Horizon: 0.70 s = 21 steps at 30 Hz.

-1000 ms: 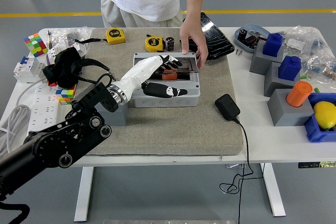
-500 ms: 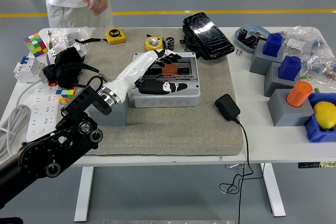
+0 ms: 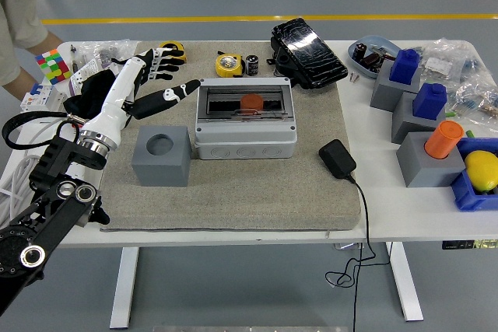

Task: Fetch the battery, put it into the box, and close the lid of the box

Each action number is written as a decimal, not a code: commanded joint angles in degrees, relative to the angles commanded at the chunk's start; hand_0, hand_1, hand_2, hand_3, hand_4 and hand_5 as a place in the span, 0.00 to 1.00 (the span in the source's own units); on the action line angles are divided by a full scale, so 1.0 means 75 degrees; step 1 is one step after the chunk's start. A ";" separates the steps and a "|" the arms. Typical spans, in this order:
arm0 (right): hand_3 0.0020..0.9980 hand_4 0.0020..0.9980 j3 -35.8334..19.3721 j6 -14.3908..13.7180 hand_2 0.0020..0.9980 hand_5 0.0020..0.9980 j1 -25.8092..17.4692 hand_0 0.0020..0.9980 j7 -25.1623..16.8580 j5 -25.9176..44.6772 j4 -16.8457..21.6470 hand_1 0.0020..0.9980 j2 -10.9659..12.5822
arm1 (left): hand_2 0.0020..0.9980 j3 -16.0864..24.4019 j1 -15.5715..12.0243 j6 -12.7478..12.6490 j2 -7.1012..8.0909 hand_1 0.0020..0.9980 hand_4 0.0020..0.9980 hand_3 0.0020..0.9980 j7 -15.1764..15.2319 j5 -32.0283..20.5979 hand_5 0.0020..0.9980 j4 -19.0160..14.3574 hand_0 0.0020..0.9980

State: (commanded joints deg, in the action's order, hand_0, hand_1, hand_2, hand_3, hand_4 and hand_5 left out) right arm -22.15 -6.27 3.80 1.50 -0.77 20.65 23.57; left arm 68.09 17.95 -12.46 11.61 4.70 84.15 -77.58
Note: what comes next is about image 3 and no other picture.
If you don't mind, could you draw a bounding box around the blue-grey oval dish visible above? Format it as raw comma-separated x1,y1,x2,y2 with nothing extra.
347,35,402,79

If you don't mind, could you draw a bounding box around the black cylinder capacitor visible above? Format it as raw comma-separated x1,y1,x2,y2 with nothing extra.
244,54,261,76

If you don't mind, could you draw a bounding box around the white table leg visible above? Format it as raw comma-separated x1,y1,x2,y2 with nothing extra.
384,241,424,322
109,246,140,329

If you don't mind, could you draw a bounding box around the white circuit breaker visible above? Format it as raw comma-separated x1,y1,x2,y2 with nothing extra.
19,82,68,123

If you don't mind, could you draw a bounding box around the blue plastic bin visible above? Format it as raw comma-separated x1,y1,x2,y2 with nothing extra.
450,137,498,212

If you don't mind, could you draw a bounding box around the blue square battery block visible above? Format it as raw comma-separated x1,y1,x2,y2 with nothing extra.
412,82,447,120
389,48,421,86

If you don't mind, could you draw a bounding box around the grey junction box clear lid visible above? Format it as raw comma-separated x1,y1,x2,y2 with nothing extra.
194,77,299,160

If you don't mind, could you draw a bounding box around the yellow tape measure black strap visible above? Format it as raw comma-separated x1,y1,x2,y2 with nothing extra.
110,40,188,65

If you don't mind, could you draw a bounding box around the orange cylinder battery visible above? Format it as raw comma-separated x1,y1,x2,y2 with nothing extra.
423,120,465,161
239,93,265,115

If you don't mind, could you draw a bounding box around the person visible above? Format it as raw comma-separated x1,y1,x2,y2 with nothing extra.
0,0,65,86

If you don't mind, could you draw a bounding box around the black glossy wrapped case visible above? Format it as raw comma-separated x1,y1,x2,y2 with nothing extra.
266,17,349,91

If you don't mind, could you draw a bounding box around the white purple packaged part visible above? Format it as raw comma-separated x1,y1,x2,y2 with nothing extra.
68,58,100,95

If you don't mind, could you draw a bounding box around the yellow fruit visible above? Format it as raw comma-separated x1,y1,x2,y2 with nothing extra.
465,149,498,193

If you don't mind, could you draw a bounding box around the grey block holder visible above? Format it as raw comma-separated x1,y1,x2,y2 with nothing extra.
391,92,448,145
395,131,466,188
369,60,423,112

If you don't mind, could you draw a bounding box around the black desk control panel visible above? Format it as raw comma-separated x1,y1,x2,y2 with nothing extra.
441,239,498,250

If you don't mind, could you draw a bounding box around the black power adapter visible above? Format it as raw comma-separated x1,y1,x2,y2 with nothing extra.
317,138,358,180

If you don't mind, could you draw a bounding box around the black adapter cord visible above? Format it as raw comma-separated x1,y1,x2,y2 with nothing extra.
324,174,390,332

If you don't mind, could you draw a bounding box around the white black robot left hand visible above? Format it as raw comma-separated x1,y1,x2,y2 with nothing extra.
79,47,202,150

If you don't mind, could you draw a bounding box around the clear bag of parts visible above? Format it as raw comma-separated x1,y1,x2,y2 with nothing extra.
418,38,482,84
445,75,498,123

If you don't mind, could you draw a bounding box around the clear plastic bag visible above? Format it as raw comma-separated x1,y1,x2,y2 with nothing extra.
75,39,140,67

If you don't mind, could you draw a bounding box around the black cloth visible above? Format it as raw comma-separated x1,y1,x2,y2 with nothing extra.
62,69,129,121

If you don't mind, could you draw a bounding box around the small white purple breaker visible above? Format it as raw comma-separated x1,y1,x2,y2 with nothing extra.
101,62,125,80

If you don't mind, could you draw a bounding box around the white cable coil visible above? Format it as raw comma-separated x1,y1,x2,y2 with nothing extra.
0,120,51,228

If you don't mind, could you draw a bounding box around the brown electronic component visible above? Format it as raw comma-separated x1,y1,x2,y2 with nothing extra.
361,54,384,71

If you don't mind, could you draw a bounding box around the round yellow tape measure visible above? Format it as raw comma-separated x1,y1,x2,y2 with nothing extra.
215,51,245,78

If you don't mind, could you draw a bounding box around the colourful puzzle cube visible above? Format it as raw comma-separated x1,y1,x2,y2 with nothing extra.
34,48,74,86

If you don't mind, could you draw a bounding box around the grey block with round hole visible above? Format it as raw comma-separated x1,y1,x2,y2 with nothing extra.
131,124,192,188

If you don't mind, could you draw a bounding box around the grey-brown mat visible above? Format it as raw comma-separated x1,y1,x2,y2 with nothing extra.
93,40,362,232

